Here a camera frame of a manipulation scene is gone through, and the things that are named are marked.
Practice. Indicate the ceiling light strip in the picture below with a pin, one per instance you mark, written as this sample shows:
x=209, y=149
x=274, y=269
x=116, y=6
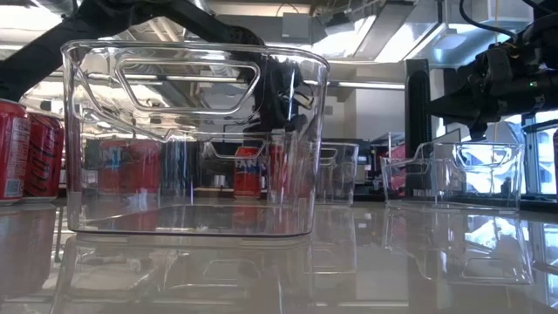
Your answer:
x=370, y=85

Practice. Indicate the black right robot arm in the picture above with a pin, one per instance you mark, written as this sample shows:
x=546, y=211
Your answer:
x=547, y=87

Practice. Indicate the red Fanta soda can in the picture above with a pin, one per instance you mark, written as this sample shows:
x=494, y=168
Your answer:
x=144, y=174
x=112, y=174
x=247, y=179

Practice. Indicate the black vertical post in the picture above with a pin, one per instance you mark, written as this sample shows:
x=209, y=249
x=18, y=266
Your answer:
x=418, y=131

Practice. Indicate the red Coca-Cola Zero can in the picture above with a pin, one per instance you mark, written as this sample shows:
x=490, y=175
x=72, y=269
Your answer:
x=43, y=157
x=13, y=152

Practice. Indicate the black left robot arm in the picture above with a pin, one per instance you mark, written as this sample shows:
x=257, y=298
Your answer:
x=43, y=52

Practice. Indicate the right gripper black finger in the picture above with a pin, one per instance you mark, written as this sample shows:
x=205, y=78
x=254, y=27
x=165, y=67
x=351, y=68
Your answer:
x=457, y=107
x=466, y=120

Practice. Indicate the clear plastic storage bin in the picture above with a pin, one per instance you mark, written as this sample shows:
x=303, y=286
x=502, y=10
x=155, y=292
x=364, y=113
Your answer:
x=344, y=183
x=453, y=192
x=131, y=209

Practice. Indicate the grey ceiling box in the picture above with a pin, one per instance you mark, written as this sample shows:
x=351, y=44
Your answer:
x=296, y=27

